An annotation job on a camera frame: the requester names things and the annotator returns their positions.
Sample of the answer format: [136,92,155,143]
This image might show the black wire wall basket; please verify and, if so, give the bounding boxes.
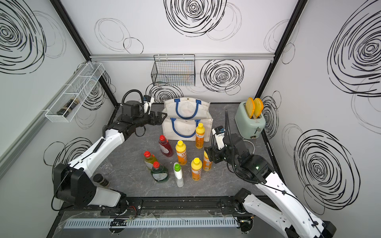
[151,54,196,86]

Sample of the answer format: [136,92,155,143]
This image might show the white bottle green cap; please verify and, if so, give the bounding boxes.
[173,162,184,187]

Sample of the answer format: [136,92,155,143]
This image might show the white wire wall shelf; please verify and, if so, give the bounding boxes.
[45,61,105,123]

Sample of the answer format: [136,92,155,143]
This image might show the white canvas bag blue handles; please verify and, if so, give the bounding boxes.
[162,97,213,142]

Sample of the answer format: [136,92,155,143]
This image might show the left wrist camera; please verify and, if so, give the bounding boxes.
[143,95,154,115]

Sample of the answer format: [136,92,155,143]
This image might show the grey slotted cable duct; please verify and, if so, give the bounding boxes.
[63,217,239,229]

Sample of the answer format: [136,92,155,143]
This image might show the left bread slice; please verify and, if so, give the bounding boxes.
[245,97,255,119]

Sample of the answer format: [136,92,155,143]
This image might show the bread slice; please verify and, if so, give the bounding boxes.
[254,98,264,118]
[245,97,255,119]

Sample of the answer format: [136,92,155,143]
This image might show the orange soap bottle front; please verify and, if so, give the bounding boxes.
[191,158,202,181]

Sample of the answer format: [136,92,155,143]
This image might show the clear drinking glass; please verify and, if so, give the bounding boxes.
[99,159,113,175]

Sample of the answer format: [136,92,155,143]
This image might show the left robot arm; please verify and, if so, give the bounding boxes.
[53,89,167,212]

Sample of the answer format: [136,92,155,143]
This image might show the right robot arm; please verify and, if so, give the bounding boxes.
[205,112,336,238]

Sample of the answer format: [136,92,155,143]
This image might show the right bread slice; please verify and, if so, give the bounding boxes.
[254,98,264,118]

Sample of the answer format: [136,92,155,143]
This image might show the yellow-green soap bottle red cap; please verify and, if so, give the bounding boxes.
[144,151,157,170]

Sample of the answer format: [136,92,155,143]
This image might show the dark green soap bottle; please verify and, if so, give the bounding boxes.
[151,161,169,182]

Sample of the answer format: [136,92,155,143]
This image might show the small dark jar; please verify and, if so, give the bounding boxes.
[93,174,110,187]

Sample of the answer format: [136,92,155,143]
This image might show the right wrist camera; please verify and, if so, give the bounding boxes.
[211,126,225,150]

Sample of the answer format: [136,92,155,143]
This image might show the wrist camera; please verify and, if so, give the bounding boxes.
[211,126,225,150]
[143,95,154,115]

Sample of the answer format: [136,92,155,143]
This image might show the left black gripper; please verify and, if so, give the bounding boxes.
[133,109,167,130]

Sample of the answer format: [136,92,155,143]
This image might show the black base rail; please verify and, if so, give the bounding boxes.
[65,196,250,216]

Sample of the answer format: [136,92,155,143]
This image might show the mint green toaster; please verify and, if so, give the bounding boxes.
[235,102,266,139]

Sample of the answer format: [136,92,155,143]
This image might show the dark bottle on shelf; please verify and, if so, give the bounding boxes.
[56,98,79,118]

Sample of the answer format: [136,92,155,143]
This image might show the orange soap bottle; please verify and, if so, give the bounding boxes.
[176,140,188,165]
[191,158,202,181]
[202,151,212,172]
[195,123,205,149]

